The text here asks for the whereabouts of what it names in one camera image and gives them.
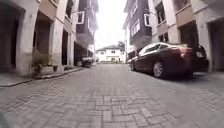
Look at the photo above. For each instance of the raised grey kerb pavement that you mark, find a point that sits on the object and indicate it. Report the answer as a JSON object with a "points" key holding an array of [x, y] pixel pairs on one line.
{"points": [[20, 79]]}

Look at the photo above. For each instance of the dark parked vehicle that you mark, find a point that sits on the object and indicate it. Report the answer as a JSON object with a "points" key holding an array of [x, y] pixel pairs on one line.
{"points": [[86, 61]]}

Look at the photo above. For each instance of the green potted plant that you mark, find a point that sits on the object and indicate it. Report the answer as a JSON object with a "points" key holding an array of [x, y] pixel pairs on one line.
{"points": [[40, 61]]}

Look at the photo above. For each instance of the beige building with dark openings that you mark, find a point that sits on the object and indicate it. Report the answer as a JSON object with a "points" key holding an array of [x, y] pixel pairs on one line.
{"points": [[28, 30]]}

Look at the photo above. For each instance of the dark vehicle behind car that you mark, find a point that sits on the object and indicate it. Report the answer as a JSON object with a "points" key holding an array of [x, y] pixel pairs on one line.
{"points": [[201, 56]]}

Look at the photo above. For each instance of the pale building with garage openings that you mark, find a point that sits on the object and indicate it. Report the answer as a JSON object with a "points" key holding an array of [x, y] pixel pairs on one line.
{"points": [[196, 20]]}

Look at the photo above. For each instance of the dark grey tall building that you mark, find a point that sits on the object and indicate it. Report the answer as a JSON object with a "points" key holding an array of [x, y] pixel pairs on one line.
{"points": [[85, 26]]}

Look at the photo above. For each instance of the white house with dark roof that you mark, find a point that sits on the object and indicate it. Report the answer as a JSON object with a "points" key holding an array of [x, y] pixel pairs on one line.
{"points": [[110, 53]]}

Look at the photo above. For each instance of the grey paving stone street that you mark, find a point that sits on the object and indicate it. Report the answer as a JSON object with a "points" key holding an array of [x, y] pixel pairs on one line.
{"points": [[110, 96]]}

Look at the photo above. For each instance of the dark red car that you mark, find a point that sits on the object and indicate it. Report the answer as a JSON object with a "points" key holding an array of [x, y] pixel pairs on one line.
{"points": [[160, 58]]}

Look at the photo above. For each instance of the dark building with white windows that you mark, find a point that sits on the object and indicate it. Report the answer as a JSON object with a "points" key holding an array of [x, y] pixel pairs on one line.
{"points": [[138, 26]]}

